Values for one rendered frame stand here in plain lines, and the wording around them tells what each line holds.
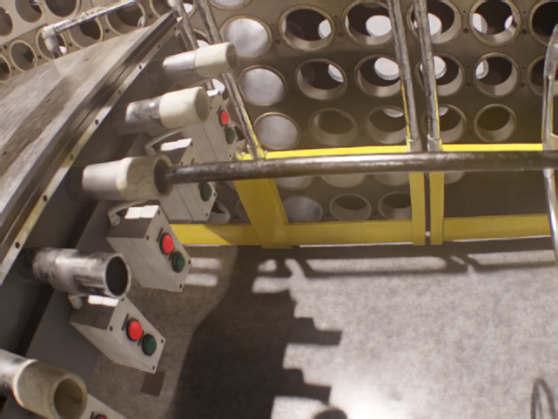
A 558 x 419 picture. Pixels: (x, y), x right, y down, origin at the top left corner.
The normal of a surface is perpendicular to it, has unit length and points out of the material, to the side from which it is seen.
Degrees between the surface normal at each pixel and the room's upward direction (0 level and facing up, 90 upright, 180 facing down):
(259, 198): 90
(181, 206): 90
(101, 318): 0
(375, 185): 90
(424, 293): 0
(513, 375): 0
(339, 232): 90
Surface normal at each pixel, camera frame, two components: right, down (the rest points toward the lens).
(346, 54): -0.19, 0.72
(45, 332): 0.95, -0.04
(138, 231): -0.25, -0.69
